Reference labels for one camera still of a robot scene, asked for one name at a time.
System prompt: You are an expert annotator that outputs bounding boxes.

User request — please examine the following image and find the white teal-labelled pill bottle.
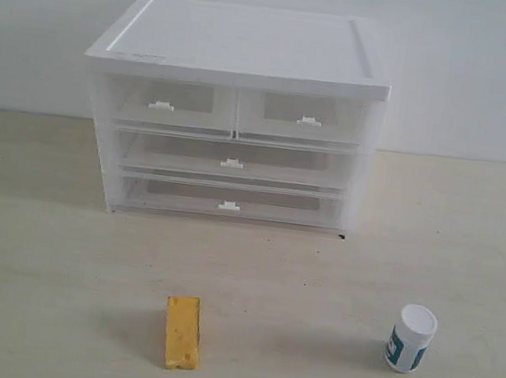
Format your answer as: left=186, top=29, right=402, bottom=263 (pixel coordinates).
left=384, top=303, right=438, bottom=373

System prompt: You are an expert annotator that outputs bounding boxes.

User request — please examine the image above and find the yellow cheese-like sponge block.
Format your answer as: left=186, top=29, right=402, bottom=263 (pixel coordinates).
left=164, top=296, right=201, bottom=371

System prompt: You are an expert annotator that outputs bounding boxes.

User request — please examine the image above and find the wide clear drawer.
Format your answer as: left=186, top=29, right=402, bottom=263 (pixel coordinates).
left=117, top=130, right=353, bottom=189
left=119, top=173, right=344, bottom=230

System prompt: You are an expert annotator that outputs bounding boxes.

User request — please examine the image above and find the white plastic drawer cabinet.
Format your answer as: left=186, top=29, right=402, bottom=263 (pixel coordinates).
left=85, top=0, right=391, bottom=238

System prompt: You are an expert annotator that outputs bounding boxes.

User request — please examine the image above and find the middle wide clear drawer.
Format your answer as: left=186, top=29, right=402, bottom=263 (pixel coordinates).
left=117, top=130, right=353, bottom=189

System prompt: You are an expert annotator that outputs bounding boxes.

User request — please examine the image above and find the bottom wide clear drawer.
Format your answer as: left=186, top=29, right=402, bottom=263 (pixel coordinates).
left=119, top=173, right=344, bottom=230

